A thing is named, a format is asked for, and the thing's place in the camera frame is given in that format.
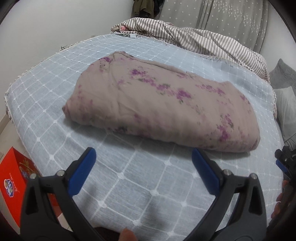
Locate red cardboard box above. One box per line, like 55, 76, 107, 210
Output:
0, 147, 58, 235

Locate pink floral garment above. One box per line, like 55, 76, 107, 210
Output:
62, 52, 260, 153

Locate striped beige duvet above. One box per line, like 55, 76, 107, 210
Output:
110, 17, 278, 119

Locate grey velvet pillow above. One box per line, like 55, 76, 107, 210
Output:
274, 86, 295, 146

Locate dark hanging clothes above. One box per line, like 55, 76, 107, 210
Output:
132, 0, 165, 19

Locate left hand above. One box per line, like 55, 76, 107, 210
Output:
118, 228, 138, 241

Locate right hand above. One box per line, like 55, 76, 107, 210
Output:
271, 180, 289, 219

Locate grey checked bed cover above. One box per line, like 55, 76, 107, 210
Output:
5, 34, 283, 240

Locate grey dotted curtain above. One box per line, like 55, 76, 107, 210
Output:
159, 0, 268, 52

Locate wall socket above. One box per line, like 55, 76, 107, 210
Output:
61, 45, 69, 51

